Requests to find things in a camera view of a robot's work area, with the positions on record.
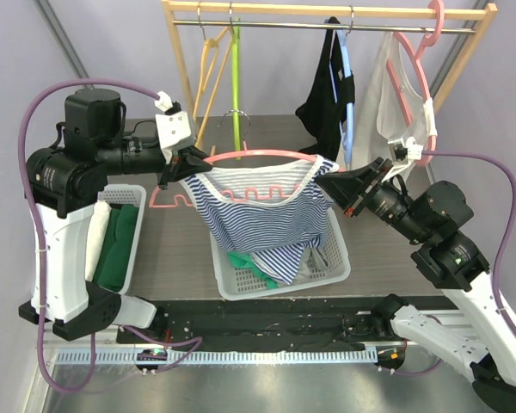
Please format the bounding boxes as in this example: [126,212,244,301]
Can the dark green garment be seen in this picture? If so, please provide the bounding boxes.
[93,204,138,293]

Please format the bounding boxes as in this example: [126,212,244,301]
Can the green tank top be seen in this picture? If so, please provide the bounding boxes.
[227,251,278,290]

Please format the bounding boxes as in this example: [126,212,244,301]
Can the lime green hanger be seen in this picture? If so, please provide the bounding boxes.
[229,3,242,151]

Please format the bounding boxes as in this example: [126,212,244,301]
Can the light blue hanger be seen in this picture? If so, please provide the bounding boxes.
[336,30,355,170]

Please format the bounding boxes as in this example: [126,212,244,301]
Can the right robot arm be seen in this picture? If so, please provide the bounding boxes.
[316,157,516,412]

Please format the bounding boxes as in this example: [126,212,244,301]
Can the white left basket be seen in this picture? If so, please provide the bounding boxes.
[85,184,146,294]

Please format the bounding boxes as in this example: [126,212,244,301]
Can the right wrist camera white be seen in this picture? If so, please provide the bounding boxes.
[384,137,423,180]

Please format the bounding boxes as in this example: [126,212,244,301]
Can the black tank top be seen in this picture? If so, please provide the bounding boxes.
[295,28,346,161]

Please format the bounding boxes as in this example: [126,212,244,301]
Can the white basket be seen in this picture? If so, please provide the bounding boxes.
[85,184,146,294]
[210,210,351,301]

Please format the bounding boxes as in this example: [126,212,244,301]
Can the white slotted cable duct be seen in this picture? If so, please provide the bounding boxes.
[54,348,378,366]

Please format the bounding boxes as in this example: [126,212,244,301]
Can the white centre basket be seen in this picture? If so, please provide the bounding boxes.
[210,210,351,301]

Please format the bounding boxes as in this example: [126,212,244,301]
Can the white tank top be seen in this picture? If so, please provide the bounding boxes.
[352,29,439,186]

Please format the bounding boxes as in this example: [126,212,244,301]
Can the blue striped tank top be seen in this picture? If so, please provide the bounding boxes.
[181,166,333,285]

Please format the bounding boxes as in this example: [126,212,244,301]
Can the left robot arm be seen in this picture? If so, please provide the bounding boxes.
[19,83,209,343]

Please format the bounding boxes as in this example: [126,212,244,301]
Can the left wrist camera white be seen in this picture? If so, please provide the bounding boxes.
[155,91,197,163]

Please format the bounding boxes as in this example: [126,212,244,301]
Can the grey tank top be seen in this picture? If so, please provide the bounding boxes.
[292,248,330,285]

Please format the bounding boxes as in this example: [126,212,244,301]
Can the white printed garment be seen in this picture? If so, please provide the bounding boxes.
[85,200,112,281]

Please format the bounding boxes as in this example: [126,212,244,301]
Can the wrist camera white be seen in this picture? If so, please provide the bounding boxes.
[384,137,423,180]
[155,91,197,163]

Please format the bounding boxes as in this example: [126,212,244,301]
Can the pink hanger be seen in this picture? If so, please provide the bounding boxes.
[149,109,341,211]
[385,1,445,151]

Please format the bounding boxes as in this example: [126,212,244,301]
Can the wooden clothes rack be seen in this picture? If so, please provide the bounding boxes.
[163,1,498,111]

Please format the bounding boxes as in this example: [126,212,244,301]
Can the yellow hanger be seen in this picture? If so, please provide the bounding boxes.
[193,27,233,147]

